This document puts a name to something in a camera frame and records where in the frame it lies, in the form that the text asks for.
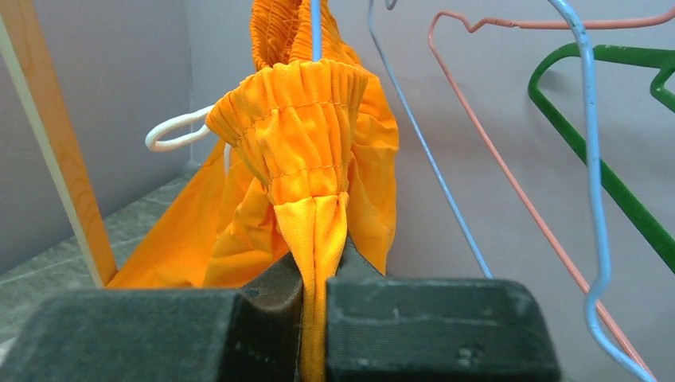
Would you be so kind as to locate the orange shorts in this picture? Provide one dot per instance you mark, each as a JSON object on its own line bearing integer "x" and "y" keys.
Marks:
{"x": 305, "y": 161}

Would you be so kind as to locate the wooden clothes rack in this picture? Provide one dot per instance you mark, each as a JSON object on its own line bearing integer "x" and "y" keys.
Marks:
{"x": 26, "y": 54}

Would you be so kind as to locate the blue wire hanger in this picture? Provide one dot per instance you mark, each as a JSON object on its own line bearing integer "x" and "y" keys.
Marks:
{"x": 599, "y": 324}
{"x": 316, "y": 29}

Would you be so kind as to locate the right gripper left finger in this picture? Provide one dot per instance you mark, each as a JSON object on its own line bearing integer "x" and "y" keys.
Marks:
{"x": 249, "y": 333}

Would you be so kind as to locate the pink hanger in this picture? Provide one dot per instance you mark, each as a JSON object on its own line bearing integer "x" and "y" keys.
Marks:
{"x": 601, "y": 179}

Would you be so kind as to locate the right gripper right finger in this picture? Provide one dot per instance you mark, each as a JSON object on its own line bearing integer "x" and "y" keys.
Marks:
{"x": 384, "y": 328}

